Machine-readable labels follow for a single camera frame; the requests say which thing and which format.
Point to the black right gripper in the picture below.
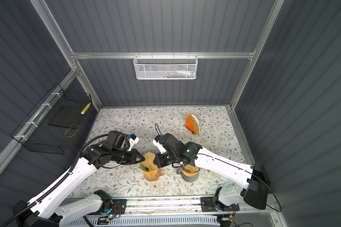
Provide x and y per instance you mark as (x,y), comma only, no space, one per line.
(159,161)

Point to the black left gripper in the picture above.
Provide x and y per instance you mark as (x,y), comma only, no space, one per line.
(135,153)

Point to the grey glass dripper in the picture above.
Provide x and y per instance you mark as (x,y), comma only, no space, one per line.
(189,174)

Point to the orange glass carafe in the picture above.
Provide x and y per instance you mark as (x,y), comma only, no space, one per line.
(153,175)

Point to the grey glass carafe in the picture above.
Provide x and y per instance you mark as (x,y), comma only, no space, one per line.
(185,177)

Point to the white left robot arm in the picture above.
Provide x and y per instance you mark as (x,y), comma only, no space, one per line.
(46,209)

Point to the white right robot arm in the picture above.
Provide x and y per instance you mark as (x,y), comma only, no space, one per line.
(252,184)

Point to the orange coffee filter box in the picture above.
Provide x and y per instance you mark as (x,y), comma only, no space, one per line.
(192,124)

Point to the floral table mat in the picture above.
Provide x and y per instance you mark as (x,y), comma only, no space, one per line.
(216,134)

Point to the white ribbed front panel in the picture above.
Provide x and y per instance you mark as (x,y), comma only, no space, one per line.
(148,221)

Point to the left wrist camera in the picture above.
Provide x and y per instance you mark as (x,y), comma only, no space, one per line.
(132,141)

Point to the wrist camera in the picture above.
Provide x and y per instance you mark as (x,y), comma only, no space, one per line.
(132,141)
(159,142)

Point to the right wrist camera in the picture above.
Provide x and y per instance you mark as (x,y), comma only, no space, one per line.
(159,142)

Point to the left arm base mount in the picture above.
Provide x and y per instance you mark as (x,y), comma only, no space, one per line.
(115,206)

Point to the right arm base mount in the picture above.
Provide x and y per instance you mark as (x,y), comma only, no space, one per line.
(212,204)

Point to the white wire mesh basket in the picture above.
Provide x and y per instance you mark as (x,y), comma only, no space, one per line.
(173,68)

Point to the black wire basket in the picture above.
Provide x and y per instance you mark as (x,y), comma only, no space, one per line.
(53,126)

